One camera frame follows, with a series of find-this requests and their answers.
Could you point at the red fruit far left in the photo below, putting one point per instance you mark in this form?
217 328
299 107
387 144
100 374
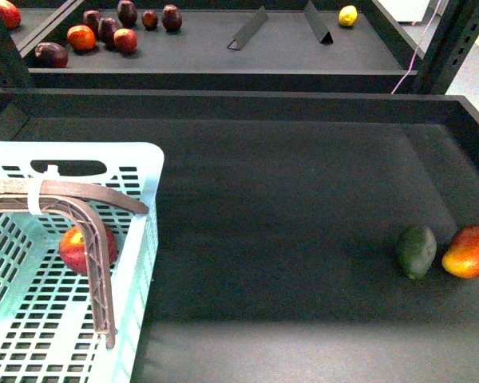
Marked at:
10 14

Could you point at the yellow lemon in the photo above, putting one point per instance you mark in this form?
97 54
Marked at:
347 16

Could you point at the red yellow mango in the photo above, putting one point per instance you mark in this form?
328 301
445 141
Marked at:
462 256

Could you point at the small dark red fruit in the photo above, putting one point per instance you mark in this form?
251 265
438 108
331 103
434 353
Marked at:
149 20

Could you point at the red apple on shelf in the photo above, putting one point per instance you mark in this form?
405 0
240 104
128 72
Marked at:
125 40

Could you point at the black front shelf tray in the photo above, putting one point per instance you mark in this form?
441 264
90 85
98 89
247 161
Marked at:
277 219

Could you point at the dark red apple right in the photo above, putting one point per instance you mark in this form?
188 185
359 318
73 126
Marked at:
171 18

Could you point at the black metal rack post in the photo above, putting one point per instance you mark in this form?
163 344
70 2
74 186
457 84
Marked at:
453 39

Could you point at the dark plum left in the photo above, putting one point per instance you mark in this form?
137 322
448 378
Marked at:
91 18

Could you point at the brown basket handle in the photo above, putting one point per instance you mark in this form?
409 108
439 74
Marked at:
70 199

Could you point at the light blue plastic basket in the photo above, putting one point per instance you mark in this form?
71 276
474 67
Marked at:
46 321

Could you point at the black left rack post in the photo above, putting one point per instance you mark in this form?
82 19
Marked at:
14 73

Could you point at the dark red apple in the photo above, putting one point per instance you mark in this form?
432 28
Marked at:
171 18
51 55
127 13

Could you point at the dark red apple back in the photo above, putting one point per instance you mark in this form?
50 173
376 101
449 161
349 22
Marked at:
127 13

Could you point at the flat black divider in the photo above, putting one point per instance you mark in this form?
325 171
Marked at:
248 31

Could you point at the black rear shelf tray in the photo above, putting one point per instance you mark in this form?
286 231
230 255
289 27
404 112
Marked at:
375 55

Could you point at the green avocado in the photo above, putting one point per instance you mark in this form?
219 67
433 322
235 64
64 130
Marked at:
416 250

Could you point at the black triangular divider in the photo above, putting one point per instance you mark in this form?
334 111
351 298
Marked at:
317 24

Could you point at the white zip tie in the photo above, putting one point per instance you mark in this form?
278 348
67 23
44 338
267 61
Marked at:
34 188

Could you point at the black shelf tray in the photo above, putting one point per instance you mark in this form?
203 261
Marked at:
277 219
375 55

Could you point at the dark red apple front left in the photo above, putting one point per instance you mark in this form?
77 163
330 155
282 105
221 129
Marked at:
51 55

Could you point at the orange red fruit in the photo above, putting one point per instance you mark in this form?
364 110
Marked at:
81 38

